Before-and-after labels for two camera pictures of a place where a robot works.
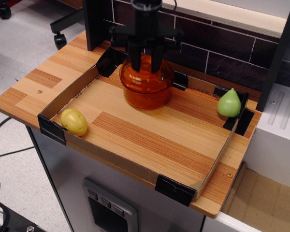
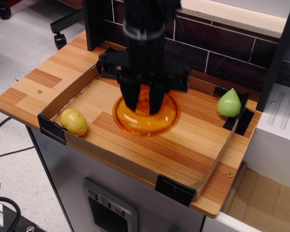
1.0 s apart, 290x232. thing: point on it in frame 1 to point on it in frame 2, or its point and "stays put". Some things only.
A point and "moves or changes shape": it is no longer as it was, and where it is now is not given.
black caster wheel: x=4 y=11 stays put
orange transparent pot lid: x=145 y=80 moves or changes shape
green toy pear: x=229 y=104 stays put
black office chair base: x=60 y=39 stays put
